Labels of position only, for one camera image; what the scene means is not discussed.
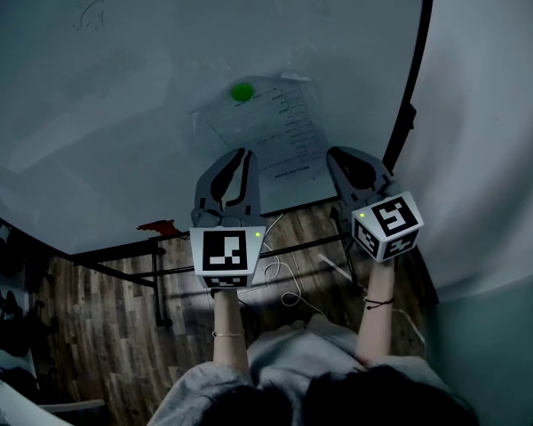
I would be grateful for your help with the grey-green door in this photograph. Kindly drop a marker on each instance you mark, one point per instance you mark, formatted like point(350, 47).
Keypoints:
point(493, 362)

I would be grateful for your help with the black-framed whiteboard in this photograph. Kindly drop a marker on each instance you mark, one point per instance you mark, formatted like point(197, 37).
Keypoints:
point(115, 127)

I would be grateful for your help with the person's left forearm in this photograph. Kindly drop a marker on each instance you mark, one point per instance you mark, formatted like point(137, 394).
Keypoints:
point(228, 313)

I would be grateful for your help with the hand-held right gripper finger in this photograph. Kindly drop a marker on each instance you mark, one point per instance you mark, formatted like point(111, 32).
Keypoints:
point(344, 189)
point(377, 169)

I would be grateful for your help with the black office chair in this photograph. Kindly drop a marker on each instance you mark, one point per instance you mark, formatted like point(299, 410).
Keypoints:
point(4, 253)
point(13, 326)

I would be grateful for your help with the white flat strip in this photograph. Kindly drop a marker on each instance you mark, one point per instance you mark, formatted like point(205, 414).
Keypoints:
point(335, 266)

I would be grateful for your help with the red eraser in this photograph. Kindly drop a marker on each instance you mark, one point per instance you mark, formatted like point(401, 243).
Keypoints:
point(157, 228)

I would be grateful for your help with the grey shirt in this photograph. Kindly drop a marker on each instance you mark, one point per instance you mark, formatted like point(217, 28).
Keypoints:
point(293, 362)

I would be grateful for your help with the green round magnet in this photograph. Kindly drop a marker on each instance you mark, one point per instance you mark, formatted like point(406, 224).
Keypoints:
point(242, 91)

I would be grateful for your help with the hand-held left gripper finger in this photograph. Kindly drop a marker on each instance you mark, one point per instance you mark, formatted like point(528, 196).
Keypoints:
point(253, 193)
point(204, 193)

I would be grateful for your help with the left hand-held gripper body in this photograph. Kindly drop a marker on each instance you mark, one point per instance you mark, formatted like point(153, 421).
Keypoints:
point(224, 251)

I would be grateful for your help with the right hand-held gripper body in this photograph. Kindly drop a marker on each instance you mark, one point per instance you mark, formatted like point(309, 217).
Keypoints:
point(388, 226)

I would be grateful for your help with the person's right forearm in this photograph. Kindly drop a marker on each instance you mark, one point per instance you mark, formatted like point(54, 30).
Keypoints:
point(375, 326)

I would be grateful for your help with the white printed paper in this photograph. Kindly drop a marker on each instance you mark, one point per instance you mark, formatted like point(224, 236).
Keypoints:
point(284, 131)

